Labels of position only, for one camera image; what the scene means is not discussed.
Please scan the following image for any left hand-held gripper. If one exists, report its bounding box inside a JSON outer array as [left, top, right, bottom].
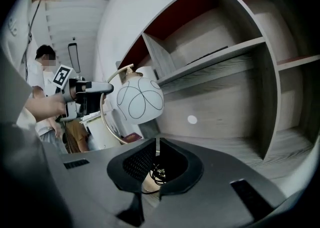
[[52, 64, 115, 123]]

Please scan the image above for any thin black cable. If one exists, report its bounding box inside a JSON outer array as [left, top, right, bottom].
[[23, 0, 42, 81]]

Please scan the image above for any red booklet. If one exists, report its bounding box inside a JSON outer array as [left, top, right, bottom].
[[123, 132, 142, 145]]

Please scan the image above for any white globe table lamp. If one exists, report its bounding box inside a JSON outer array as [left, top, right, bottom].
[[99, 63, 168, 196]]

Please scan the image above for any flat black object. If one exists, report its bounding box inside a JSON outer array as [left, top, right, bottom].
[[184, 45, 229, 67]]

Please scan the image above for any wooden shelf unit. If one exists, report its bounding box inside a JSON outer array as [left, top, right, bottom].
[[115, 0, 320, 188]]

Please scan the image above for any black-framed ceiling light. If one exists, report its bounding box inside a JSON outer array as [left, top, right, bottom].
[[67, 42, 82, 74]]

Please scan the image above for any white cabinet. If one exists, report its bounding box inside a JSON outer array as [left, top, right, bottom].
[[86, 113, 126, 151]]

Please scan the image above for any person's left forearm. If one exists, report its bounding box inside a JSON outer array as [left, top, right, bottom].
[[24, 93, 67, 124]]

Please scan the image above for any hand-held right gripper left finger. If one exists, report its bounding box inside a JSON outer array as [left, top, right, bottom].
[[106, 137, 157, 193]]

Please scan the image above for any white cylinder lampshade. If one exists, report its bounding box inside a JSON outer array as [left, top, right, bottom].
[[135, 65, 158, 81]]

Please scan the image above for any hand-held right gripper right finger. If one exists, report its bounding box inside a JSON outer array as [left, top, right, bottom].
[[159, 137, 205, 202]]

